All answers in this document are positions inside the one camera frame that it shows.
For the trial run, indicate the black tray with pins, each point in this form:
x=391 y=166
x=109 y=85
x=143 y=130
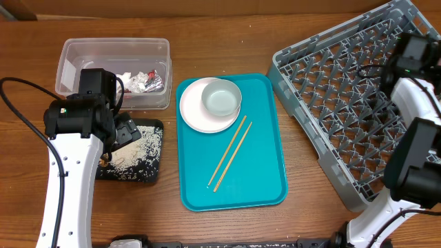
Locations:
x=151 y=172

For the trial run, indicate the spilled rice pile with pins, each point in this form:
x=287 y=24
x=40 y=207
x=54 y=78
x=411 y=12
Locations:
x=138 y=149

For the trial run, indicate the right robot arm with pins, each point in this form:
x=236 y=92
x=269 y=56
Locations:
x=411 y=79

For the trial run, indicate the teal plastic tray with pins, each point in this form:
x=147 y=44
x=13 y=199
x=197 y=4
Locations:
x=257 y=175

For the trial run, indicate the large white plate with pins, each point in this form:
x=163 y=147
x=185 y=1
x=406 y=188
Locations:
x=194 y=113

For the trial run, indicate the grey dishwasher rack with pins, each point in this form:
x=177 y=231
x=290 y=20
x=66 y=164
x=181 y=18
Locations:
x=329 y=81

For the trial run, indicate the white tissue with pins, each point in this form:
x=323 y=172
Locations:
x=129 y=82

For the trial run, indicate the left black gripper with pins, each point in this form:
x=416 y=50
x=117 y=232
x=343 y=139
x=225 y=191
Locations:
x=127 y=129

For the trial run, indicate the black rail at table edge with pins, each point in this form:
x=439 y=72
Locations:
x=143 y=242

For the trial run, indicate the clear plastic bin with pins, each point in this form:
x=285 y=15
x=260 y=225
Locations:
x=118 y=55

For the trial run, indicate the red silver foil wrapper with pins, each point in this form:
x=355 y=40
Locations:
x=149 y=82

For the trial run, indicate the grey bowl with rice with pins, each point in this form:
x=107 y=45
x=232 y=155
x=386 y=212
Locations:
x=221 y=97

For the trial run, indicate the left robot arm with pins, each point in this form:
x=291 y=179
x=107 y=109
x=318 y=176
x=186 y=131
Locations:
x=81 y=129

